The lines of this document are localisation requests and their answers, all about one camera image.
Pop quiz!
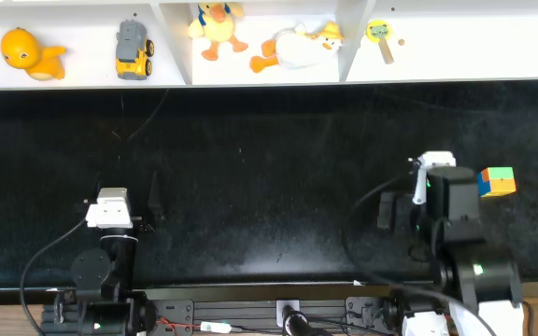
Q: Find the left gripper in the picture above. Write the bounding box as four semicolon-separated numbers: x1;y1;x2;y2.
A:
90;169;166;233

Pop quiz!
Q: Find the grey and yellow toy truck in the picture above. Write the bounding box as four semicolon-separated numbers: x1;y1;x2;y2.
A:
114;19;156;81

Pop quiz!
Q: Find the orange dragon figure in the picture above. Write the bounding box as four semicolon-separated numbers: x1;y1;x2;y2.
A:
0;26;68;82

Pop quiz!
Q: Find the white plush duck yellow hat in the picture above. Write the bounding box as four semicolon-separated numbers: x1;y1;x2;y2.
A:
248;21;345;75

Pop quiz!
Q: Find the yellow wooden rattle drum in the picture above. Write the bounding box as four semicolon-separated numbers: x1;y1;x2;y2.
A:
365;19;406;66

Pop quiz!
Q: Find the white shelf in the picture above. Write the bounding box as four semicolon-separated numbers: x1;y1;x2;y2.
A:
0;0;538;91

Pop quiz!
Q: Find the many-coloured puzzle cube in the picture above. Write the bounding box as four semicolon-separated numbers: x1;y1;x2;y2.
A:
477;166;517;199

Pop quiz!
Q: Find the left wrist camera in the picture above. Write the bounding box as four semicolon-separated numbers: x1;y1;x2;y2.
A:
85;187;135;231

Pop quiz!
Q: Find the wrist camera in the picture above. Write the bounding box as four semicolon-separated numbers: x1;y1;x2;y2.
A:
85;187;135;231
407;150;458;206

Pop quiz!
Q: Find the mounting rail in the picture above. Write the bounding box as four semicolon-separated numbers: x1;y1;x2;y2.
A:
39;284;408;336

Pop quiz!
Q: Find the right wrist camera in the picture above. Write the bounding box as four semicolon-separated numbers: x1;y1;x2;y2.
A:
407;150;458;206

